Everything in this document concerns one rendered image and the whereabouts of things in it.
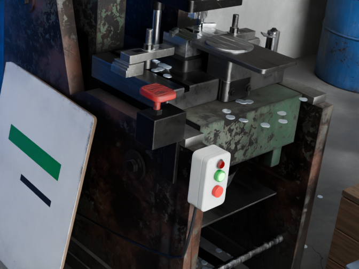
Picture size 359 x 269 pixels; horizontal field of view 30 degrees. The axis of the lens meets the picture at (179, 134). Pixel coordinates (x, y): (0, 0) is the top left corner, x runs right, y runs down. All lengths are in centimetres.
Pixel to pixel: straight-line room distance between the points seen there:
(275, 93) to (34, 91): 68
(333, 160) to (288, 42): 135
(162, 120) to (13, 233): 81
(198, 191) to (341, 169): 151
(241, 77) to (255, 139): 17
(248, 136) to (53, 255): 63
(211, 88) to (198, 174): 29
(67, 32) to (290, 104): 63
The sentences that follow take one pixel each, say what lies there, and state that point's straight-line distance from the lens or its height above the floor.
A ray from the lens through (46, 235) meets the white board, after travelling 191.
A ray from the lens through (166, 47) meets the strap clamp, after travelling 171.
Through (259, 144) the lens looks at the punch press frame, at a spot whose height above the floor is 53.
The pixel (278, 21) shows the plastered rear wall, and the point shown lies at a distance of 403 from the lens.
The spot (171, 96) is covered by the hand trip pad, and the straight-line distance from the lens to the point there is 140.
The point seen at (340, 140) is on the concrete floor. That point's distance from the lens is 320.
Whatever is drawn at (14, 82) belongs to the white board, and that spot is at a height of 53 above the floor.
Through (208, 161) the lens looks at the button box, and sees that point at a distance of 144.
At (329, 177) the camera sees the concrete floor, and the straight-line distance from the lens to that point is 284.
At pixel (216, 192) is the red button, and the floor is 54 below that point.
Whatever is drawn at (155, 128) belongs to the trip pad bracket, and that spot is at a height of 69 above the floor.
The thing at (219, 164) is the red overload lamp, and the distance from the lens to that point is 145.
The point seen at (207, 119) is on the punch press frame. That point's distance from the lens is 159.
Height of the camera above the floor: 128
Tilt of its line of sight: 25 degrees down
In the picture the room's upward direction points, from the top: 6 degrees clockwise
